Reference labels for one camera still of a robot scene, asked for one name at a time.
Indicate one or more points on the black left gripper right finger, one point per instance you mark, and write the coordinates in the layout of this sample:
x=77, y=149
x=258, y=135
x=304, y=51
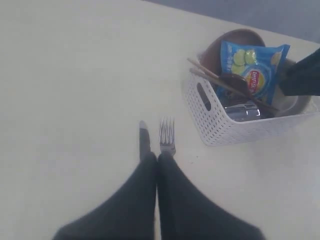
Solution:
x=187, y=214

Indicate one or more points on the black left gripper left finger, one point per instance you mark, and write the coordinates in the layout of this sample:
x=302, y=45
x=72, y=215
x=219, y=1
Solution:
x=129, y=214

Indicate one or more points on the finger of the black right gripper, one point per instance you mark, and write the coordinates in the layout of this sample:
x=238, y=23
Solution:
x=303, y=77

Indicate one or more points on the speckled white ceramic bowl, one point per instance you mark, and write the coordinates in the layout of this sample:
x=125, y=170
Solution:
x=287, y=105

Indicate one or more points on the blue Lays chips bag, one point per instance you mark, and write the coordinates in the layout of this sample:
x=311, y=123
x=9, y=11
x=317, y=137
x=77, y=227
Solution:
x=258, y=65

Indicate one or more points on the dark brown wooden spoon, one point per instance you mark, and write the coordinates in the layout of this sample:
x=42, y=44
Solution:
x=239, y=84

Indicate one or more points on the wooden chopstick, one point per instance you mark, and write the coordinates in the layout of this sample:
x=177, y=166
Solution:
x=204, y=69
x=215, y=81

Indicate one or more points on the silver table knife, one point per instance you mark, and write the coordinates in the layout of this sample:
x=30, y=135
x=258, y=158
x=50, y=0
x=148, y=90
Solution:
x=144, y=140

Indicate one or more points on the silver fork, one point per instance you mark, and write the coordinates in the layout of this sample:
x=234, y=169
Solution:
x=167, y=135

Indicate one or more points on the brown round plate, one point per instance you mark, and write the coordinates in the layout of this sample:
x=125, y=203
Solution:
x=211, y=58

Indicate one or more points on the white perforated plastic basket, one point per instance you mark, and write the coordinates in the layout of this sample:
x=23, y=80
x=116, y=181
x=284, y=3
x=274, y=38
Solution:
x=216, y=128

